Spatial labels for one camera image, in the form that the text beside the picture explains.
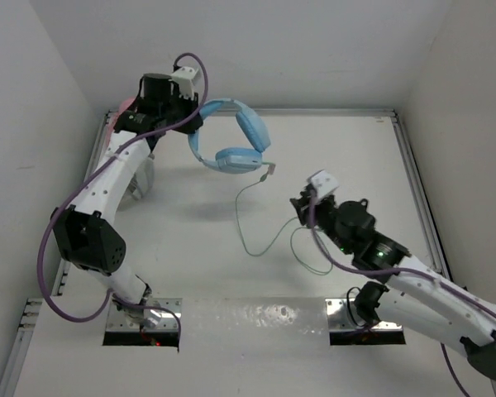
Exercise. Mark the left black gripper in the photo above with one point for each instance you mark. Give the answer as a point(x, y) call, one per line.
point(190, 105)

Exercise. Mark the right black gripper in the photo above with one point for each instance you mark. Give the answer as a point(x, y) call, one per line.
point(302, 207)

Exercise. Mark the blue headphones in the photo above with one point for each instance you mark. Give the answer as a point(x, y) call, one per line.
point(232, 139)

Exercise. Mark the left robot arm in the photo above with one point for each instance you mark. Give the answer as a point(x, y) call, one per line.
point(83, 226)

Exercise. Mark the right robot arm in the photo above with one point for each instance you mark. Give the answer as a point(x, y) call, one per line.
point(401, 289)

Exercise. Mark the pink headphones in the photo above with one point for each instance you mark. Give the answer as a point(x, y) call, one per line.
point(124, 105)

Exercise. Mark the grey headphones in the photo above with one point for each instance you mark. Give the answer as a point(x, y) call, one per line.
point(141, 182)

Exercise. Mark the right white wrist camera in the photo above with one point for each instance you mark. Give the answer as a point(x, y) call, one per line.
point(324, 184)

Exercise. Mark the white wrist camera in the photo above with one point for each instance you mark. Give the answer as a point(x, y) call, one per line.
point(324, 184)
point(186, 78)

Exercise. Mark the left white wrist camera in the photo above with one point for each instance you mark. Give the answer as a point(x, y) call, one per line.
point(186, 78)

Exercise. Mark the aluminium table frame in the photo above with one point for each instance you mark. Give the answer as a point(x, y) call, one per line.
point(253, 319)

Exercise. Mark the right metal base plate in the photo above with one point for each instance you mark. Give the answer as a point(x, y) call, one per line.
point(340, 320)

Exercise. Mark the metal base plate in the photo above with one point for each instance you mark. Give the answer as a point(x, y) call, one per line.
point(120, 318)
point(340, 320)

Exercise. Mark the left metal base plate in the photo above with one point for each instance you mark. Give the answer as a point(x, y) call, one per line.
point(120, 318)

